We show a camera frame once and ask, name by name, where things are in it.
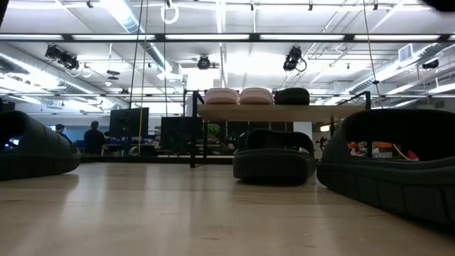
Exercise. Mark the pink white slide sandal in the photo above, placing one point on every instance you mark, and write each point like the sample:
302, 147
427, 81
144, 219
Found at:
221, 96
256, 96

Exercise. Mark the black rubber slide sandal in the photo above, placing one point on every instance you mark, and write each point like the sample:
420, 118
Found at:
273, 167
391, 185
39, 160
291, 96

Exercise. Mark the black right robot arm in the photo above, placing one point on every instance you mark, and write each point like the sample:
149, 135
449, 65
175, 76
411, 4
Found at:
442, 3

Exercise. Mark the green background potted plant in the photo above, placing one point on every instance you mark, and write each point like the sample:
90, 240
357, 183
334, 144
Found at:
214, 129

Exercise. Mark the dark partition panel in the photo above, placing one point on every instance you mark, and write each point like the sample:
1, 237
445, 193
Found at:
177, 131

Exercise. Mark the black overhead light bar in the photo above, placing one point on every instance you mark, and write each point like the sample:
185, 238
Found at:
254, 37

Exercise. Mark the small black stand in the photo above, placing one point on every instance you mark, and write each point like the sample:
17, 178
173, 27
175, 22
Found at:
322, 142

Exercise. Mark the black computer monitor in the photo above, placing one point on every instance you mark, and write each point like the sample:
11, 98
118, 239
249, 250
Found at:
129, 122

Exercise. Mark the person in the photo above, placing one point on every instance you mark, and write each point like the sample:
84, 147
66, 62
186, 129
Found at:
61, 129
94, 138

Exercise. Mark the orange storage bin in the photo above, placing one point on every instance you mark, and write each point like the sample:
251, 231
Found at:
384, 144

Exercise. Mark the white ceiling air vent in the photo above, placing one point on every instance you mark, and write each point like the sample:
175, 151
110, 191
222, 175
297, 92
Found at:
405, 52

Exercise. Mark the wooden shelf with black frame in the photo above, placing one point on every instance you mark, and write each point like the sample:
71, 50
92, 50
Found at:
277, 113

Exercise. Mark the black ceiling-mounted camera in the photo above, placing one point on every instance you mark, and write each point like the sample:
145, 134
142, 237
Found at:
203, 62
62, 57
431, 64
293, 58

